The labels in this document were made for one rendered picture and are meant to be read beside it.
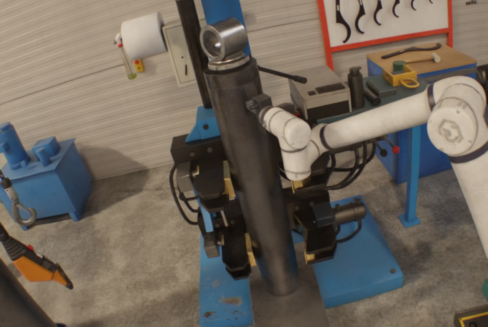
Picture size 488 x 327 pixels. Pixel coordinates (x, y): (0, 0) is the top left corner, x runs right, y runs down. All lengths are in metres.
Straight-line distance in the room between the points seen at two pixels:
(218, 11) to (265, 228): 1.06
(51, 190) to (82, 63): 1.26
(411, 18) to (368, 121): 2.84
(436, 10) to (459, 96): 3.19
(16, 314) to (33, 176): 1.91
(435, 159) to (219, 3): 2.13
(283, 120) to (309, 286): 1.26
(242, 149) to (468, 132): 0.94
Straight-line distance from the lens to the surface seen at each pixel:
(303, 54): 3.58
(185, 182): 1.73
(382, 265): 2.28
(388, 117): 1.08
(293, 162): 1.17
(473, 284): 2.41
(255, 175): 1.55
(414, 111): 1.04
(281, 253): 1.88
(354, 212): 2.03
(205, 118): 1.76
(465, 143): 0.83
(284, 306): 2.10
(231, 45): 1.36
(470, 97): 0.88
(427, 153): 3.03
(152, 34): 2.24
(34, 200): 3.79
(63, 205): 3.67
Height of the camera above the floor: 1.87
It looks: 28 degrees down
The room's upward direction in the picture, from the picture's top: 13 degrees counter-clockwise
